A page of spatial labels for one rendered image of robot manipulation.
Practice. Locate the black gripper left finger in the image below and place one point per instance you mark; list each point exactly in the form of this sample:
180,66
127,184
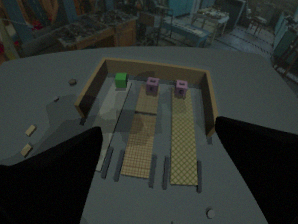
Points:
51,188

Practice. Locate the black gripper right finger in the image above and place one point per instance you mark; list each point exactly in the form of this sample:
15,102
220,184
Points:
268,162

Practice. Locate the yellow checkered strip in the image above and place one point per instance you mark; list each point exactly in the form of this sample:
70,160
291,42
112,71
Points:
183,169

